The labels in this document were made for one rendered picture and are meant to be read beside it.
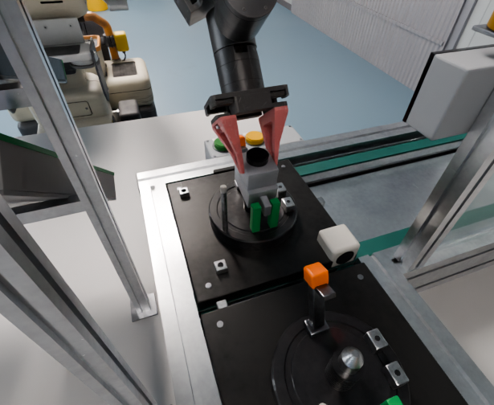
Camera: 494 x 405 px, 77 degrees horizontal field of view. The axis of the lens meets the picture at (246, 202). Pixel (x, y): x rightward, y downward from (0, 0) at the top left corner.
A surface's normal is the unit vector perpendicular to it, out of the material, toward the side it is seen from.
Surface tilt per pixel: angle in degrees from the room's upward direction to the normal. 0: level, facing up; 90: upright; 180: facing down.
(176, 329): 0
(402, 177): 0
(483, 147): 90
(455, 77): 90
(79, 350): 90
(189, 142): 0
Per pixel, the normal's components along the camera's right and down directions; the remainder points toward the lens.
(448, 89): -0.94, 0.22
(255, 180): 0.32, 0.73
